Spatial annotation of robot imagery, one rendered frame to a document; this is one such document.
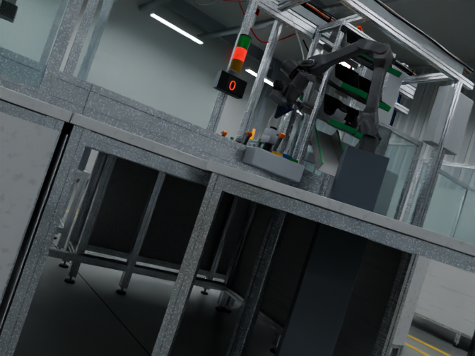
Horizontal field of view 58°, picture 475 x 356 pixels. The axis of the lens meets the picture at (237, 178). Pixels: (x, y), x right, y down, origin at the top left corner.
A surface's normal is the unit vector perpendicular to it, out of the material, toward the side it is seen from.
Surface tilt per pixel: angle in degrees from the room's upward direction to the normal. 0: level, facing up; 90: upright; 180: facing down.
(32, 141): 90
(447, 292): 90
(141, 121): 90
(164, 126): 90
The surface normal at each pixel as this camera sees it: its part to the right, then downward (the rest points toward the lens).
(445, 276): -0.75, -0.28
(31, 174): 0.47, 0.11
